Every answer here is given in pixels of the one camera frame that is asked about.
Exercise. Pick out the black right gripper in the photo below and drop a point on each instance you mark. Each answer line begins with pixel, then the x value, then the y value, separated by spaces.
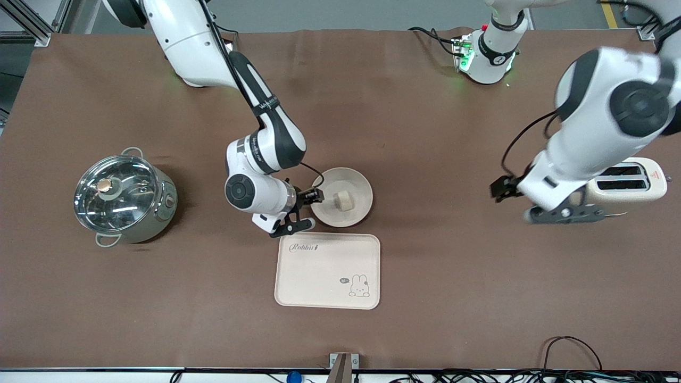
pixel 305 197

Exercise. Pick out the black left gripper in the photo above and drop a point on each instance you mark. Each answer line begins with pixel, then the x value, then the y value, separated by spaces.
pixel 504 187

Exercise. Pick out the pale steamed bun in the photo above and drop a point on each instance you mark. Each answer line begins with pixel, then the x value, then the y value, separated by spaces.
pixel 345 200

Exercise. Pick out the round cream plate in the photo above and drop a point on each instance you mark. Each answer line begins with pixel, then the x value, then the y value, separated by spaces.
pixel 356 183

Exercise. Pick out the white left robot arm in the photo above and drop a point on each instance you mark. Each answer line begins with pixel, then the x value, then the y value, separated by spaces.
pixel 601 127

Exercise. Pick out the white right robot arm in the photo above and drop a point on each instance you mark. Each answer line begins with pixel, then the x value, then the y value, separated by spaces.
pixel 255 149

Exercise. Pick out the cream rabbit print tray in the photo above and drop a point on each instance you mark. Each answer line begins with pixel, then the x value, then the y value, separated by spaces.
pixel 324 276

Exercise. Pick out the brown table mat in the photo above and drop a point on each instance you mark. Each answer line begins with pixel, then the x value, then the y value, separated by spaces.
pixel 372 106

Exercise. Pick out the cream two-slot toaster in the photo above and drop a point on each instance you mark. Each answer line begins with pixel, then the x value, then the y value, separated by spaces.
pixel 638 183

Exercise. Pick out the grey-green electric cooking pot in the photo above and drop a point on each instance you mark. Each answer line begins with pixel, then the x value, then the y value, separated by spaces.
pixel 159 213

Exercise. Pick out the small blue cap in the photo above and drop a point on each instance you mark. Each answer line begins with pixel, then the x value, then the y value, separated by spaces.
pixel 293 377

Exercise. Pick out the metal table edge bracket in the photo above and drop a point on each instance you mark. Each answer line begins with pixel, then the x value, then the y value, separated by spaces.
pixel 343 367

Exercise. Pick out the aluminium frame profile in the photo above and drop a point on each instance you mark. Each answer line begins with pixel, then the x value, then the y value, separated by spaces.
pixel 646 33
pixel 32 24

